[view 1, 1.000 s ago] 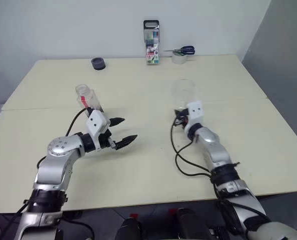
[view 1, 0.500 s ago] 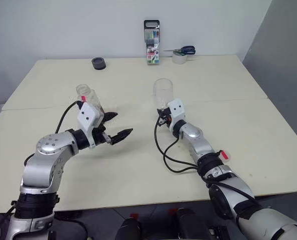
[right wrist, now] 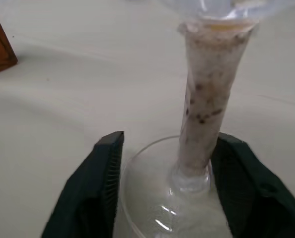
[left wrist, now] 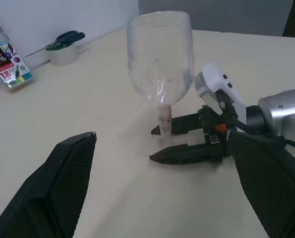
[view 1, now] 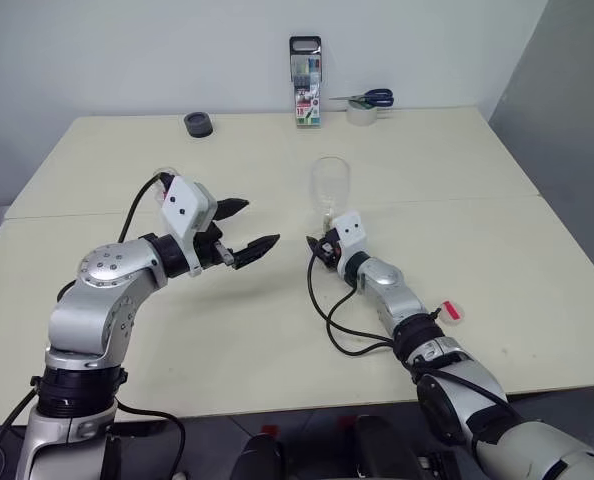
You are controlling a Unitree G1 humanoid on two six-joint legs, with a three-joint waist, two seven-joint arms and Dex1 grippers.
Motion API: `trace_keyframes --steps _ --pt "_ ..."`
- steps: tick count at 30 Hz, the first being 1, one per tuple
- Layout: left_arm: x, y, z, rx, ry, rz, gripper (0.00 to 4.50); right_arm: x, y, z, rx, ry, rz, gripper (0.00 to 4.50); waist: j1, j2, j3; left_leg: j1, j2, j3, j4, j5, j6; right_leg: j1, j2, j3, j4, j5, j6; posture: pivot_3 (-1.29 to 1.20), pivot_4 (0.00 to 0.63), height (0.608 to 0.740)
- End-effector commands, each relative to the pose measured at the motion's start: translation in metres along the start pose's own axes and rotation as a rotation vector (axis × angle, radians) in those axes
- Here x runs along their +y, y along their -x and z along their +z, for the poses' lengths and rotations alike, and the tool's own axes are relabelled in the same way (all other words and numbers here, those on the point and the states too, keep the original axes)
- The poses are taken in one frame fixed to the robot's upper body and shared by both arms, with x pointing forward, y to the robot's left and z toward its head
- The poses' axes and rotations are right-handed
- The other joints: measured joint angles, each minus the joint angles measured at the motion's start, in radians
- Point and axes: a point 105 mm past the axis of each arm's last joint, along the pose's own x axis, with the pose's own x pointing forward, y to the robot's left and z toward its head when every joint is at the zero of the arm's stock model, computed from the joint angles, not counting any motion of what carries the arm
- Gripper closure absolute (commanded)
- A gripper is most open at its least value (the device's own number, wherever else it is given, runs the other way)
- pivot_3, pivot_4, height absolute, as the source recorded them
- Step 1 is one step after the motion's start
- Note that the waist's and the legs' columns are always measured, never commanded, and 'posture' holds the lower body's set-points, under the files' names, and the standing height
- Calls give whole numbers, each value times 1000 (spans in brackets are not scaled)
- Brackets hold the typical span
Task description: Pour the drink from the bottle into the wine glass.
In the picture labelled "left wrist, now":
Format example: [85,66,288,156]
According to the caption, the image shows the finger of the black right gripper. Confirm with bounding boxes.
[150,114,203,136]
[149,142,213,165]

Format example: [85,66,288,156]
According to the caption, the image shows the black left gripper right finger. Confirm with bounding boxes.
[227,130,295,238]

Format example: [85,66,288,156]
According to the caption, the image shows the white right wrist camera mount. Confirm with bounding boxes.
[194,62,247,125]

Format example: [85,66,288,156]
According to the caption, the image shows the grey tape roll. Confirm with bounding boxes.
[46,44,79,66]

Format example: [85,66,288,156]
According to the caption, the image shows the clear plastic wine glass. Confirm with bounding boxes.
[126,11,205,149]

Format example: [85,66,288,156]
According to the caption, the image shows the blue handled scissors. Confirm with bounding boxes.
[25,30,86,58]

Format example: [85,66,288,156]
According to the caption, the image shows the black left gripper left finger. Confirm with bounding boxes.
[0,131,97,238]

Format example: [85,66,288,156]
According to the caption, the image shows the marker pen set box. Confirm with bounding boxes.
[0,11,36,92]

